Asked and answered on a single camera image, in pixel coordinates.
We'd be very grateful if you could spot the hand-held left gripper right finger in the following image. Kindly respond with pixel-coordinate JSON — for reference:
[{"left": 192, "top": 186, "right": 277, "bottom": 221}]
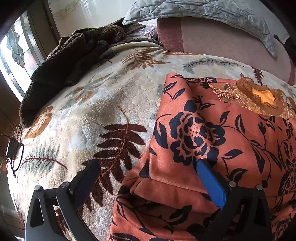
[{"left": 196, "top": 159, "right": 272, "bottom": 241}]

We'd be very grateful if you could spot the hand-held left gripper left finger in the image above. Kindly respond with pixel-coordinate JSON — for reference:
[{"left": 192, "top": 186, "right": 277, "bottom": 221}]
[{"left": 25, "top": 159, "right": 101, "bottom": 241}]

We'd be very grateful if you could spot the orange floral garment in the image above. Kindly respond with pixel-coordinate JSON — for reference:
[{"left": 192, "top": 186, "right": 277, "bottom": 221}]
[{"left": 108, "top": 73, "right": 296, "bottom": 241}]

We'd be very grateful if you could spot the cream leaf-print fleece blanket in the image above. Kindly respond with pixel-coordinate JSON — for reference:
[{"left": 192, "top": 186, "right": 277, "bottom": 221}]
[{"left": 7, "top": 37, "right": 296, "bottom": 241}]

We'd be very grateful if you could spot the brown fleece blanket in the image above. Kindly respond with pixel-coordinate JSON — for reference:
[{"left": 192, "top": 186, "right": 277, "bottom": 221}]
[{"left": 19, "top": 18, "right": 127, "bottom": 128}]

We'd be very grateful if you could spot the pink mattress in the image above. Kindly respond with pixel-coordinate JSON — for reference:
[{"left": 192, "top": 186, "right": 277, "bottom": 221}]
[{"left": 157, "top": 16, "right": 295, "bottom": 84}]

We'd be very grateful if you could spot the stained glass window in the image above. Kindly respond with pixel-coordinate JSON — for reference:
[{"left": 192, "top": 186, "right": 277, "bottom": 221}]
[{"left": 0, "top": 11, "right": 45, "bottom": 98}]

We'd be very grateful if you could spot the dark cloth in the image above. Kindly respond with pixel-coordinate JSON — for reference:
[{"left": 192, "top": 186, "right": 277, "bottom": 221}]
[{"left": 274, "top": 34, "right": 296, "bottom": 61}]

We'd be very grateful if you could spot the purple patterned cloth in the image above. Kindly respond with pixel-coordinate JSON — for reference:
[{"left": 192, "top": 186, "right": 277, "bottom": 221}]
[{"left": 135, "top": 19, "right": 160, "bottom": 40}]

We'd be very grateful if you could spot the grey quilted bedspread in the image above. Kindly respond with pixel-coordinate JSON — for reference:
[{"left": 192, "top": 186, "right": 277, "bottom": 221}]
[{"left": 122, "top": 0, "right": 290, "bottom": 57}]

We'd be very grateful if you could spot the black charger with cable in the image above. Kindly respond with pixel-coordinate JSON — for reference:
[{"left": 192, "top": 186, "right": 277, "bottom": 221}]
[{"left": 0, "top": 125, "right": 25, "bottom": 178}]

